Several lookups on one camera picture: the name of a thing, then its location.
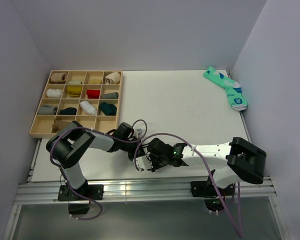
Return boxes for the mustard yellow rolled sock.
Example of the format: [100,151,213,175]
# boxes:
[66,86,82,98]

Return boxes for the white rolled sock lower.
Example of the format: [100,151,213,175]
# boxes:
[79,101,97,116]

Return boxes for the beige rolled sock with red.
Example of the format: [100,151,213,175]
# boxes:
[49,72,67,84]

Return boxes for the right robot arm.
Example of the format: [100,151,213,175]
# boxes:
[147,137,267,195]

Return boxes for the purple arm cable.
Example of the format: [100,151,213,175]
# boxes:
[49,119,148,221]
[133,132,245,238]

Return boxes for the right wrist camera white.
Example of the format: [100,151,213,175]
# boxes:
[135,155,153,172]

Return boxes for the aluminium frame rail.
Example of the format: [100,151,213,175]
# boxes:
[13,174,277,205]

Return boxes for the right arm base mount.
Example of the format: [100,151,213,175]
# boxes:
[190,180,236,213]

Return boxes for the cream yellow rolled sock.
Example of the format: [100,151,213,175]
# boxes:
[88,78,102,85]

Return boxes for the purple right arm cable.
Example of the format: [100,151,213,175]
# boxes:
[133,132,245,238]

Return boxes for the dark teal rolled sock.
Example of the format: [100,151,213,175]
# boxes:
[99,102,117,116]

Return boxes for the wooden compartment tray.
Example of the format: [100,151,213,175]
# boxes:
[29,70,123,138]

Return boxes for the grey green rolled sock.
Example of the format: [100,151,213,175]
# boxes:
[101,92,119,99]

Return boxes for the pale green rolled sock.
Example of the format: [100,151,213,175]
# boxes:
[68,80,83,85]

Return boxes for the beige white rolled sock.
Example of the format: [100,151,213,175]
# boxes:
[104,72,121,85]

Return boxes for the teal patterned sock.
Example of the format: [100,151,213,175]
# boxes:
[203,66,248,112]

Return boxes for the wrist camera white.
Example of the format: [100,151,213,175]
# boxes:
[135,155,153,172]
[133,128,143,138]

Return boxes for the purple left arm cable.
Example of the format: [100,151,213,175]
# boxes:
[49,119,148,221]

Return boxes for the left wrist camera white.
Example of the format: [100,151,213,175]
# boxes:
[133,128,143,138]

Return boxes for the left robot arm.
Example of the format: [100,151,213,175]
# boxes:
[46,121,146,200]

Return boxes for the tan ribbed sock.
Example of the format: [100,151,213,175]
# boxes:
[51,118,71,133]

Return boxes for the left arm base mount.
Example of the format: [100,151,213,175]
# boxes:
[57,184,104,216]

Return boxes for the navy rolled sock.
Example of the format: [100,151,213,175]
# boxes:
[59,107,77,116]

